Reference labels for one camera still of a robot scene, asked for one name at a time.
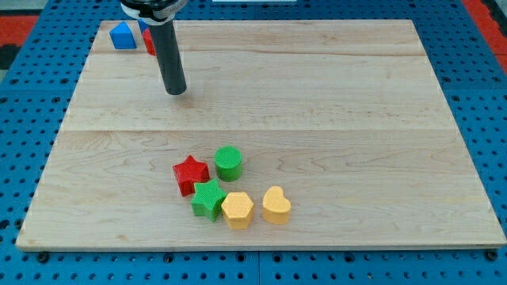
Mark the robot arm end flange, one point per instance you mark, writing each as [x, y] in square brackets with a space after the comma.
[153, 12]

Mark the green cylinder block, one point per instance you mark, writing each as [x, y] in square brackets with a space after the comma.
[228, 163]

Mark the yellow hexagon block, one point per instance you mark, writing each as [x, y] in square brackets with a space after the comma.
[238, 210]

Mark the yellow heart block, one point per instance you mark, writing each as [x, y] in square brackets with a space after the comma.
[276, 208]

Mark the red star block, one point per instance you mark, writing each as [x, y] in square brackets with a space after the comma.
[189, 172]

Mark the green star block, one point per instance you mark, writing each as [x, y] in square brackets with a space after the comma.
[207, 199]

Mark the wooden board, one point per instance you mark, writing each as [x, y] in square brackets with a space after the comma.
[347, 116]

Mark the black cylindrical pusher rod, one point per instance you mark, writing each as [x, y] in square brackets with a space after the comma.
[169, 59]

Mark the red block behind rod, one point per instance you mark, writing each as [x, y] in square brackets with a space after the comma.
[147, 39]

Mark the blue block behind rod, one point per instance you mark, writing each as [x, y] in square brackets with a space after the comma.
[142, 25]

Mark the blue pentagon block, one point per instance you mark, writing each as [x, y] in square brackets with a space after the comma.
[122, 37]

